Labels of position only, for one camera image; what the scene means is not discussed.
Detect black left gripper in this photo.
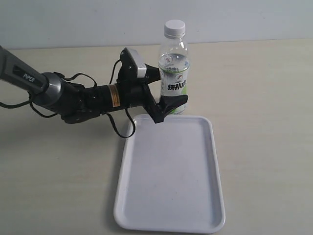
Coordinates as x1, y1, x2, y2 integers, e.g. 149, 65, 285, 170
106, 63, 189, 124

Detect clear labelled water bottle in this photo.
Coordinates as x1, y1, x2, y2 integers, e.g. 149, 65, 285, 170
158, 34, 191, 116

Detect white bottle cap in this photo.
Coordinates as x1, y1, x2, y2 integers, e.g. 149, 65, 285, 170
164, 20, 186, 39

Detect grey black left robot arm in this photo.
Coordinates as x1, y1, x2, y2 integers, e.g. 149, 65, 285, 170
0, 47, 188, 124

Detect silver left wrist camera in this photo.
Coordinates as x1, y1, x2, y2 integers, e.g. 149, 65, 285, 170
120, 47, 147, 80

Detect white plastic tray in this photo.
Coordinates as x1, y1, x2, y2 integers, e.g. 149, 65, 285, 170
113, 114, 225, 234

